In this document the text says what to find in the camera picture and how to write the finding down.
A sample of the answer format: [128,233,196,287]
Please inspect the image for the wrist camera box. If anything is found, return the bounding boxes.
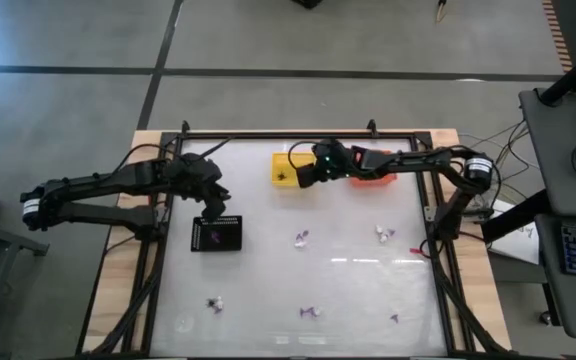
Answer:
[295,164,320,190]
[199,195,229,222]

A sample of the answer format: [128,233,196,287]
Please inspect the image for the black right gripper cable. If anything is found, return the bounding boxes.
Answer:
[286,140,319,171]

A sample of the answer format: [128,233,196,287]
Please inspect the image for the orange plastic basket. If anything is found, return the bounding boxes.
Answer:
[347,147,399,187]

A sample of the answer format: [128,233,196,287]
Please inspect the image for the black metal table frame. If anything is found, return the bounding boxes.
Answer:
[75,130,510,360]

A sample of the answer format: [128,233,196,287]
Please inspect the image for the black metal pole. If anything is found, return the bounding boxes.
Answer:
[539,38,576,107]

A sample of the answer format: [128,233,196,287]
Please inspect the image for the black plastic basket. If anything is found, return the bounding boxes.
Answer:
[190,215,244,253]

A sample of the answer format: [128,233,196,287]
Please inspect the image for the grey metal stand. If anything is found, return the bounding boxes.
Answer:
[0,217,51,360]

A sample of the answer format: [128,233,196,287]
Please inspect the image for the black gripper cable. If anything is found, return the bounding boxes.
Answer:
[286,140,319,171]
[112,137,234,169]

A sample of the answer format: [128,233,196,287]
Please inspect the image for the yellow plastic basket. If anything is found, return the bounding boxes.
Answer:
[270,151,318,188]

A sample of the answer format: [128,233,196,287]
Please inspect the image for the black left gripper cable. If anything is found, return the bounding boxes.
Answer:
[112,137,234,169]

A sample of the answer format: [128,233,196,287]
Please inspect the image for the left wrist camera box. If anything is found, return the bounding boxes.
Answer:
[199,195,229,222]

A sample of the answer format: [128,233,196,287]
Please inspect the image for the black diagonal beam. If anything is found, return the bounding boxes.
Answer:
[481,189,542,244]

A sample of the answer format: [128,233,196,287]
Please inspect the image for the white paper sheet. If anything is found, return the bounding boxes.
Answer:
[487,198,540,266]

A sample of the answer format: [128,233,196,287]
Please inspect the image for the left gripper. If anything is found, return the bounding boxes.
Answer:
[165,152,232,201]

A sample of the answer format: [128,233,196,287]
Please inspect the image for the black desk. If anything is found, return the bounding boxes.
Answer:
[519,87,576,217]

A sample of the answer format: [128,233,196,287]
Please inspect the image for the grey desk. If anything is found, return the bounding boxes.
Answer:
[534,213,576,341]

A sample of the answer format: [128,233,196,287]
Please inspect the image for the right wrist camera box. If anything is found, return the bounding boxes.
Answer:
[295,164,320,190]

